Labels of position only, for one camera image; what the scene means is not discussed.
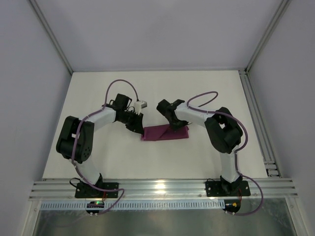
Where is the purple cloth napkin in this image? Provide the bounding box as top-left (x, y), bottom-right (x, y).
top-left (141, 124), bottom-right (189, 141)

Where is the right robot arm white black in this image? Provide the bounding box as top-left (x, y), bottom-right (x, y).
top-left (157, 99), bottom-right (243, 196)

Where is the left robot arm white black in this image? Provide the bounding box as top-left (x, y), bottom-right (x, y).
top-left (56, 94), bottom-right (147, 186)

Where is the left controller board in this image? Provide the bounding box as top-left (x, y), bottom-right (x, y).
top-left (86, 201), bottom-right (104, 215)

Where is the controller board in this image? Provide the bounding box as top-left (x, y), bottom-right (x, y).
top-left (86, 201), bottom-right (104, 215)
top-left (223, 201), bottom-right (241, 215)

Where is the right controller board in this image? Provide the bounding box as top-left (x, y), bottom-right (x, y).
top-left (223, 201), bottom-right (241, 215)

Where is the aluminium front rail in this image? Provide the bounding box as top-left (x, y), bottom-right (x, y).
top-left (29, 178), bottom-right (298, 201)

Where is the aluminium rail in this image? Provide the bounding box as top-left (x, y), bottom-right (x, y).
top-left (238, 70), bottom-right (282, 178)
top-left (29, 178), bottom-right (298, 201)

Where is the right corner frame post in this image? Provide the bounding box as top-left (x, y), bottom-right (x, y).
top-left (245, 0), bottom-right (292, 73)

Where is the corner frame post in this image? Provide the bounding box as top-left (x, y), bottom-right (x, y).
top-left (28, 0), bottom-right (74, 75)
top-left (245, 0), bottom-right (292, 73)

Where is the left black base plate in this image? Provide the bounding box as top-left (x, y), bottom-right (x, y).
top-left (75, 181), bottom-right (119, 199)

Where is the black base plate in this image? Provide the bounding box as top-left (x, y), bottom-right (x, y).
top-left (75, 181), bottom-right (119, 199)
top-left (205, 179), bottom-right (251, 197)

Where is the slotted grey cable duct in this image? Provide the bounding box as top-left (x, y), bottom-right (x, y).
top-left (40, 199), bottom-right (224, 210)

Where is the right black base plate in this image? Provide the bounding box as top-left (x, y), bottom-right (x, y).
top-left (205, 179), bottom-right (251, 197)

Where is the right side aluminium rail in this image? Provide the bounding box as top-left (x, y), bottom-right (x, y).
top-left (238, 70), bottom-right (282, 178)

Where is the left corner frame post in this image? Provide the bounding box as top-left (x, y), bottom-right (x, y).
top-left (28, 0), bottom-right (74, 75)

